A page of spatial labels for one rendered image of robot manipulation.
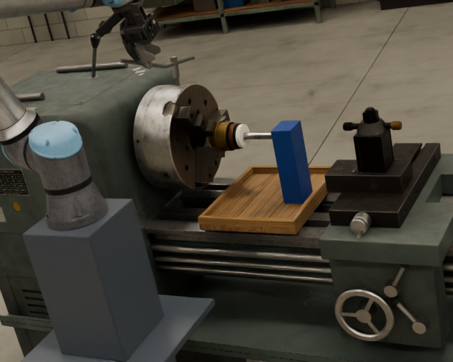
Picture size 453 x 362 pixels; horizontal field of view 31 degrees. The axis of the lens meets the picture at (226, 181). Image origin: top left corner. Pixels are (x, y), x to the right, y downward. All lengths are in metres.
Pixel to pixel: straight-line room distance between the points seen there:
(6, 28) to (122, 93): 8.63
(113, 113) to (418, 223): 0.91
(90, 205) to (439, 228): 0.83
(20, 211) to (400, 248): 1.21
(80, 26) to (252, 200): 8.14
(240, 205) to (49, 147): 0.70
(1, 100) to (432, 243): 1.06
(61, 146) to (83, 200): 0.14
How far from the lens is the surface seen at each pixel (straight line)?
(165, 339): 2.08
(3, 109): 1.98
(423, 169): 2.19
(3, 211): 2.64
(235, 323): 2.46
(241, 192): 2.45
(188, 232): 2.36
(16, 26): 10.90
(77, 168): 1.91
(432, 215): 2.05
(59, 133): 1.91
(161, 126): 2.29
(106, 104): 2.34
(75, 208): 1.93
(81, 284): 1.97
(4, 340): 3.87
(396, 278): 2.01
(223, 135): 2.31
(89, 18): 10.29
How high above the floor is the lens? 1.86
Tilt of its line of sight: 22 degrees down
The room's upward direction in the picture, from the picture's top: 12 degrees counter-clockwise
